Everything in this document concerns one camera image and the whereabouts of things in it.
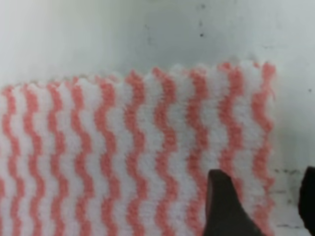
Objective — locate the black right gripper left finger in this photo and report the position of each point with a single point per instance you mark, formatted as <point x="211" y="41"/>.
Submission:
<point x="224" y="213"/>

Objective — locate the pink white wavy striped towel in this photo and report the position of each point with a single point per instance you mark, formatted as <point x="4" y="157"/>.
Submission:
<point x="113" y="156"/>

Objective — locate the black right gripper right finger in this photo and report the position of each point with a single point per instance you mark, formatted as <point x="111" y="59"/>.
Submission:
<point x="306" y="204"/>

